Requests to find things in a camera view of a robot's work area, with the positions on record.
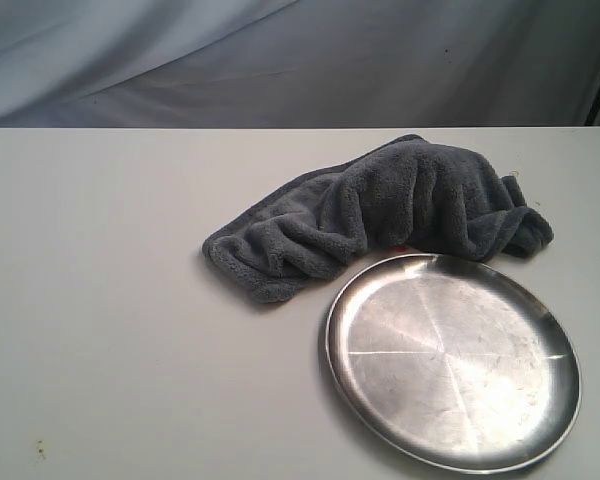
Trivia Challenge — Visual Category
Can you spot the grey fleece towel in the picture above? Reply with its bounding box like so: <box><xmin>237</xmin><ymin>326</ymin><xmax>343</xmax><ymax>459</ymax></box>
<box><xmin>202</xmin><ymin>135</ymin><xmax>554</xmax><ymax>303</ymax></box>

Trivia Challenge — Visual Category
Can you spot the round stainless steel plate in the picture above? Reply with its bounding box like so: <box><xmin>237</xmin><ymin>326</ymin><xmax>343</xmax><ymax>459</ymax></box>
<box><xmin>324</xmin><ymin>254</ymin><xmax>582</xmax><ymax>474</ymax></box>

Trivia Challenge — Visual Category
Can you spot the grey fabric backdrop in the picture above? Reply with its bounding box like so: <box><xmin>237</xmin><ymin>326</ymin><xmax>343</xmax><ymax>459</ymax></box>
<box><xmin>0</xmin><ymin>1</ymin><xmax>600</xmax><ymax>128</ymax></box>

